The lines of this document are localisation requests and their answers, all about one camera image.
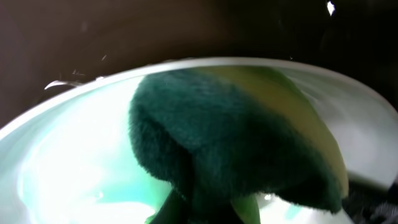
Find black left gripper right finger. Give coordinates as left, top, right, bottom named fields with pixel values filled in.
left=231, top=194, right=261, bottom=224

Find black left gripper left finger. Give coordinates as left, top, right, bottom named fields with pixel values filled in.
left=146, top=189, right=190, bottom=224

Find green and yellow sponge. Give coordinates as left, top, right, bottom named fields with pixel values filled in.
left=128, top=66, right=348, bottom=223

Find dark grey serving tray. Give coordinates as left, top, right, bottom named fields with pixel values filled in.
left=1, top=0, right=397, bottom=223

